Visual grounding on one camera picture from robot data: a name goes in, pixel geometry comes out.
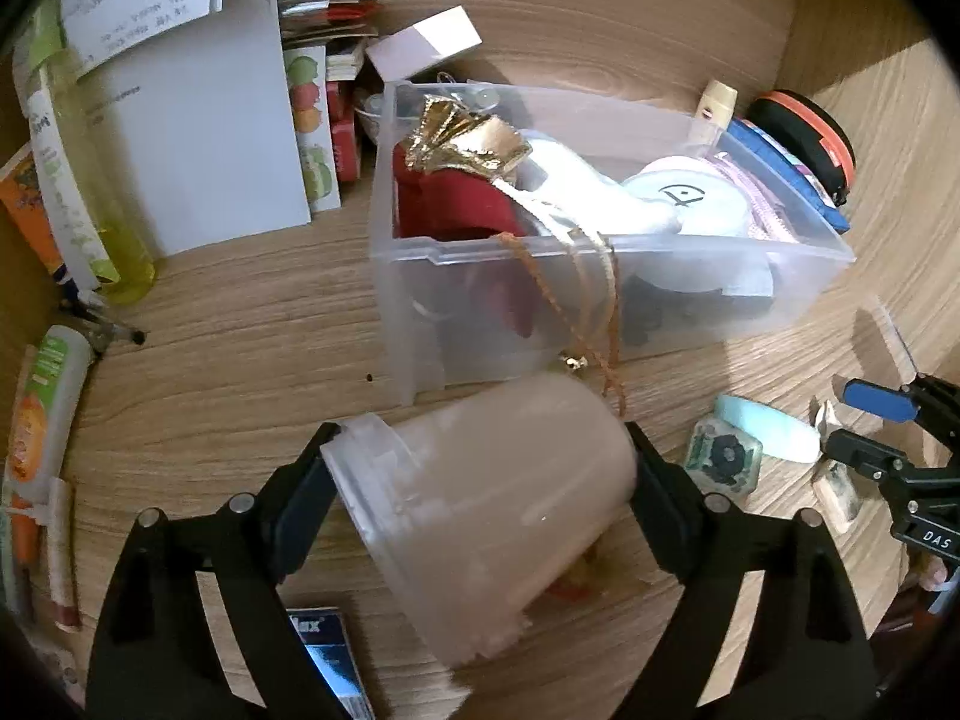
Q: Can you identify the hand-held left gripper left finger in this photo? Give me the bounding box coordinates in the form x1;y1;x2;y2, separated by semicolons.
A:
86;421;342;720

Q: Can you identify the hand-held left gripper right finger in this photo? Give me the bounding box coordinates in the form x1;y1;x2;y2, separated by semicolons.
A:
615;421;878;720

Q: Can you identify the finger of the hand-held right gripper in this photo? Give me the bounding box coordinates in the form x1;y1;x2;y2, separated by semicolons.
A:
823;427;912;496
841;373;960;436

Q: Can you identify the small beige packet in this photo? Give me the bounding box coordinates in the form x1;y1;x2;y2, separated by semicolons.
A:
812;457;863;533

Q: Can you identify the frosted plastic cup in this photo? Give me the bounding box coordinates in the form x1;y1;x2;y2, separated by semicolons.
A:
320;371;640;668

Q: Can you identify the pink knitted items bag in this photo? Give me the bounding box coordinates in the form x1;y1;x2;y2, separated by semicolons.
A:
705;151;803;245

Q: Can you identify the clear plastic storage bin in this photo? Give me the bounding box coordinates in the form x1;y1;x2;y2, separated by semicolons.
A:
367;80;857;404

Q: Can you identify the white round jar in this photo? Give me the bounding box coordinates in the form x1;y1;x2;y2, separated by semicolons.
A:
622;156;777;297

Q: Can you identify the white drawstring pouch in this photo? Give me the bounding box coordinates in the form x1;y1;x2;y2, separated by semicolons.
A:
510;131;683;241

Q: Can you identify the red velvet pouch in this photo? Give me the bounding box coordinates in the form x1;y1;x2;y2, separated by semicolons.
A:
394;97;627;417

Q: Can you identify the thin nail file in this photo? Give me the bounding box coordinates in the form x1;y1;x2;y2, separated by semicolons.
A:
862;296;923;383

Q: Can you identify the green white square packet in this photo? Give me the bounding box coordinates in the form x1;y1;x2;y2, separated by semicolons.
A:
684;416;764;497

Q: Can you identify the mint white oval eraser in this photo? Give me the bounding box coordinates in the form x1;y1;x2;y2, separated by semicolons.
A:
714;394;822;464

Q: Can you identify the blue cardboard box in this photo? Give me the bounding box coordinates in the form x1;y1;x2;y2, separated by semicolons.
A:
285;607;376;720

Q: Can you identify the black tangled object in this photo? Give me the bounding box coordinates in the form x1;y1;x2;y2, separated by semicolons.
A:
622;277;773;346

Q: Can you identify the red white stick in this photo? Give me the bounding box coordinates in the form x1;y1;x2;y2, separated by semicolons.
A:
45;476;83;631

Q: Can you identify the black metal pen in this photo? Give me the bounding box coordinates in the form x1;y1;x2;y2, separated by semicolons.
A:
56;292;147;350

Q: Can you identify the green orange tube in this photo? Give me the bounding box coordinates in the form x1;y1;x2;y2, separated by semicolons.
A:
4;324;95;518

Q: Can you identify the black orange round case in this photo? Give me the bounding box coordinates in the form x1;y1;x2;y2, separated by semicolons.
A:
748;90;857;207

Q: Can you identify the blue zip pouch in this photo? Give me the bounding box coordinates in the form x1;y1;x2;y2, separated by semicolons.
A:
724;118;852;235

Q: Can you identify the yellow liquid bottle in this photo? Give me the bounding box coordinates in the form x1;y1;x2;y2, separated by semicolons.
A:
11;0;158;306

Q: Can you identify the cream lip balm tube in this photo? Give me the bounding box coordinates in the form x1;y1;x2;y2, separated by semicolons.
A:
688;79;740;147

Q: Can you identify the small red box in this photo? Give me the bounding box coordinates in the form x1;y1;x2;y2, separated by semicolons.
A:
326;79;362;182

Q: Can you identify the fruit print box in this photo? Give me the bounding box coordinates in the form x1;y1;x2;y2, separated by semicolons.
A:
283;45;342;211

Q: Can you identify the white paper board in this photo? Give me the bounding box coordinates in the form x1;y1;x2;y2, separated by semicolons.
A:
75;0;312;257

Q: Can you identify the orange cream tube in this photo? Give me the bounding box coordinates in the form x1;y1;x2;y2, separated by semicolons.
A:
0;142;72;282

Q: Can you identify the small white box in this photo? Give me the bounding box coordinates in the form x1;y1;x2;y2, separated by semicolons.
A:
365;6;482;83

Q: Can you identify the stack of booklets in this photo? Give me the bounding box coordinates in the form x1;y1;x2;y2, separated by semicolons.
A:
274;0;391;83

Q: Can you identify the white printed receipt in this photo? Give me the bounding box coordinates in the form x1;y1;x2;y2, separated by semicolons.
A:
58;0;227;80

